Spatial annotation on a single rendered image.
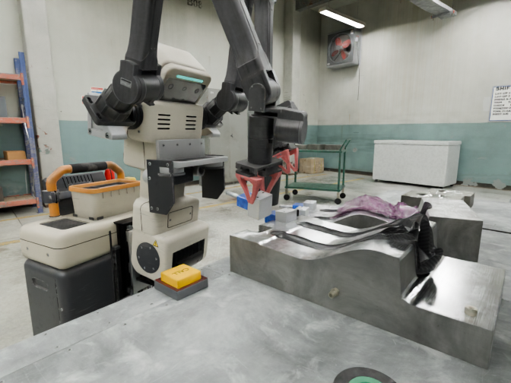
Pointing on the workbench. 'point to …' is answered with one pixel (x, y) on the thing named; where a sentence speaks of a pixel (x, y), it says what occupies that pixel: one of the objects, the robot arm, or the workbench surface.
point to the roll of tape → (362, 376)
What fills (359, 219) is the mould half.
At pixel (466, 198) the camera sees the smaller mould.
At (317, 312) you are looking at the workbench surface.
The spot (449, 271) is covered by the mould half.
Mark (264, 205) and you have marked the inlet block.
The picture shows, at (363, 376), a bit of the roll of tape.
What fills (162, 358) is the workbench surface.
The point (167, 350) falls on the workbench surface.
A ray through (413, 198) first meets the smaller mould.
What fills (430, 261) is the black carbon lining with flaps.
